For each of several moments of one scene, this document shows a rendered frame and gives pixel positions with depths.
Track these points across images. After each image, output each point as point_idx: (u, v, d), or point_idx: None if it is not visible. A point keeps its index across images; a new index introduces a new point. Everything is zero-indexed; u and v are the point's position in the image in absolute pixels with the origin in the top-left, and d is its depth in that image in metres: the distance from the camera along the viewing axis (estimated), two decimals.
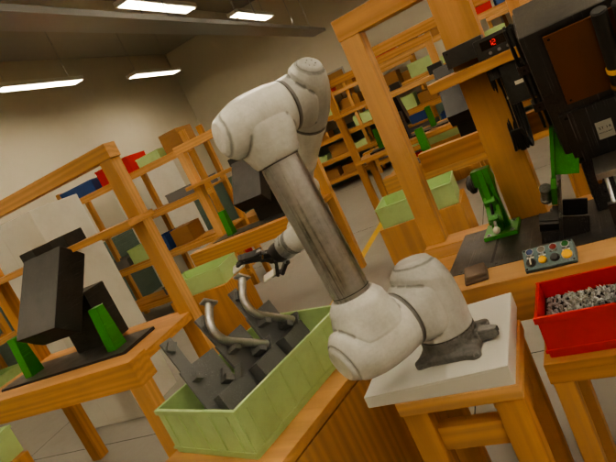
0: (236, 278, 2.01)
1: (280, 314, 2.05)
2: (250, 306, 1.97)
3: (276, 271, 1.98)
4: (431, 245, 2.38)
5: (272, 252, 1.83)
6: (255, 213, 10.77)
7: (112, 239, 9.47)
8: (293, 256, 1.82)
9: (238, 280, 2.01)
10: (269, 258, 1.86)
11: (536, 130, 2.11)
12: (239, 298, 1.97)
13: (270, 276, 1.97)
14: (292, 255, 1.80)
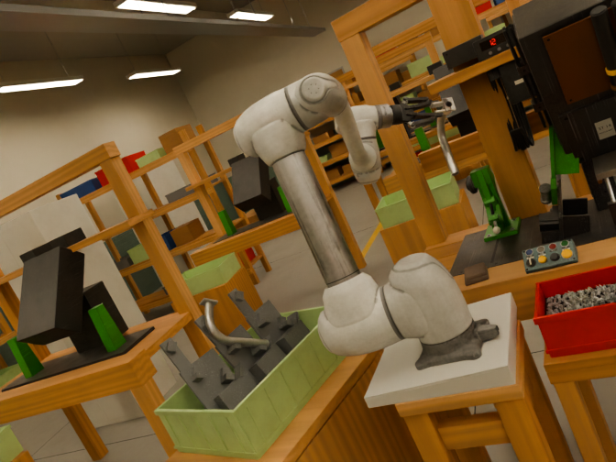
0: (449, 100, 2.01)
1: (452, 159, 2.05)
2: (443, 127, 2.09)
3: (436, 115, 1.99)
4: (431, 245, 2.38)
5: None
6: (255, 213, 10.77)
7: (112, 239, 9.47)
8: None
9: (449, 103, 2.01)
10: None
11: (536, 130, 2.11)
12: (239, 298, 1.97)
13: None
14: None
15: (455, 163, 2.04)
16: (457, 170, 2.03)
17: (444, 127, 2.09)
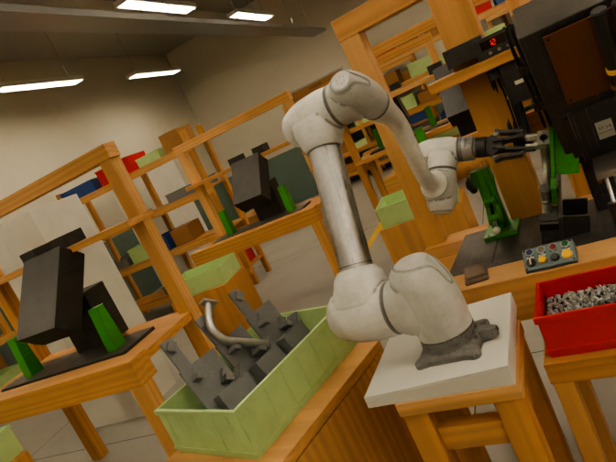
0: (546, 133, 1.80)
1: None
2: (546, 163, 1.87)
3: (527, 148, 1.81)
4: (431, 245, 2.38)
5: None
6: (255, 213, 10.77)
7: (112, 239, 9.47)
8: None
9: (546, 136, 1.80)
10: None
11: (536, 130, 2.11)
12: (239, 298, 1.97)
13: (532, 147, 1.83)
14: None
15: (549, 203, 1.81)
16: (549, 212, 1.80)
17: (548, 162, 1.87)
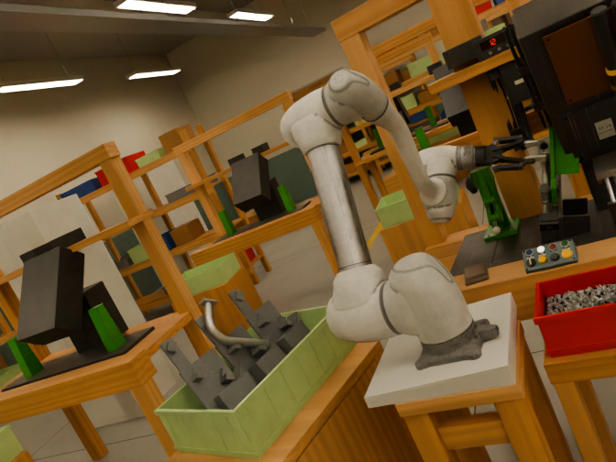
0: (546, 141, 1.79)
1: (547, 208, 1.81)
2: (546, 172, 1.86)
3: (526, 161, 1.80)
4: (431, 245, 2.38)
5: None
6: (255, 213, 10.77)
7: (112, 239, 9.47)
8: None
9: (546, 145, 1.79)
10: None
11: (536, 130, 2.11)
12: (239, 298, 1.97)
13: (532, 159, 1.81)
14: None
15: (549, 213, 1.80)
16: None
17: (548, 171, 1.85)
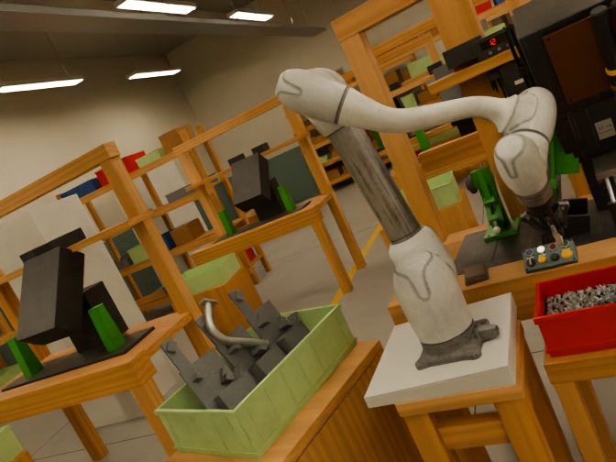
0: None
1: None
2: (546, 172, 1.86)
3: (549, 233, 1.50)
4: None
5: None
6: (255, 213, 10.77)
7: (112, 239, 9.47)
8: None
9: None
10: None
11: None
12: (239, 298, 1.97)
13: (555, 229, 1.51)
14: None
15: None
16: None
17: (548, 171, 1.85)
